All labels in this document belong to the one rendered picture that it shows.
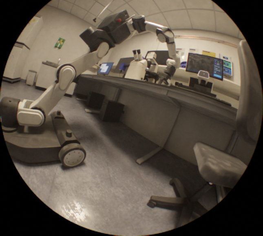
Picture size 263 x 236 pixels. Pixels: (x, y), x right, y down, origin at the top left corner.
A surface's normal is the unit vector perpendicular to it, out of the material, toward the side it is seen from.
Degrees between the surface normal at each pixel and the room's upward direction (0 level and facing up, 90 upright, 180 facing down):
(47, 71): 90
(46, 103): 90
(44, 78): 90
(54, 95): 115
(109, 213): 0
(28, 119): 90
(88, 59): 107
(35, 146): 0
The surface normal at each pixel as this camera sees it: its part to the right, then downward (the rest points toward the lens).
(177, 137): -0.62, -0.17
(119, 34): 0.71, 0.51
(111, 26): 0.54, 0.69
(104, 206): 0.34, -0.94
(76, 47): 0.70, 0.30
